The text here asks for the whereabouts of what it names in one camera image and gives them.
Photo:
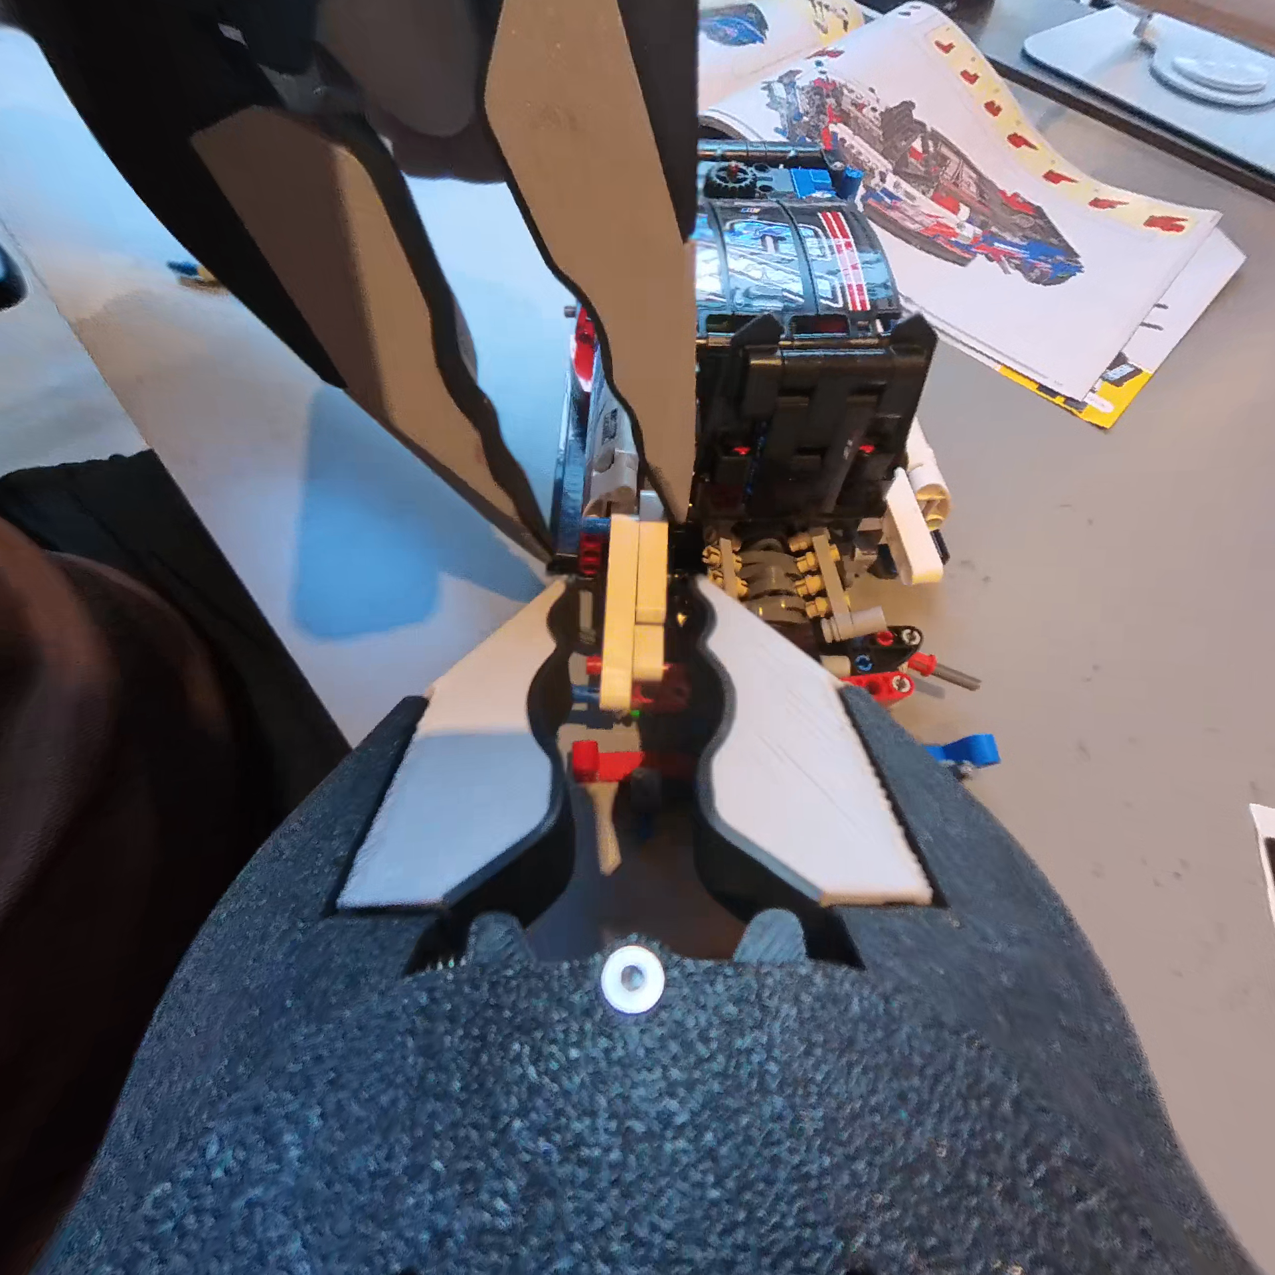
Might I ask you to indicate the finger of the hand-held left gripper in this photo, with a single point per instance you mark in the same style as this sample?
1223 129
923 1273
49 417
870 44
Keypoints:
348 259
607 148

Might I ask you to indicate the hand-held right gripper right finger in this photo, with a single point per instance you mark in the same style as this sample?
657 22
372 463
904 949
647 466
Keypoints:
817 786

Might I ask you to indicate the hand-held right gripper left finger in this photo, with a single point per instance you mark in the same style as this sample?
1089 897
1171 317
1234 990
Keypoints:
458 797

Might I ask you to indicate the white brick beam piece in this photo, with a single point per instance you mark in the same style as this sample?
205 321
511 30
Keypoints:
623 617

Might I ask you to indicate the toy brick race car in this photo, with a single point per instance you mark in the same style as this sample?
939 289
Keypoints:
806 398

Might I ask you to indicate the grey desk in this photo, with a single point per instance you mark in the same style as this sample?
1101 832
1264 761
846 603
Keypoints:
1096 646

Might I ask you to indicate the brown sweater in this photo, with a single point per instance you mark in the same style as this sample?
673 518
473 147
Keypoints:
80 846

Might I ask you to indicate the instruction booklet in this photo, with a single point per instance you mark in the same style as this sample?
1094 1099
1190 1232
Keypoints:
996 199

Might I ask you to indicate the holographic sticker sheet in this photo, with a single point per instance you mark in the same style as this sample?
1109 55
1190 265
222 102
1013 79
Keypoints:
1264 856

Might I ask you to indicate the white stand base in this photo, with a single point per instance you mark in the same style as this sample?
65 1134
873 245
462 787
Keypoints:
1175 49

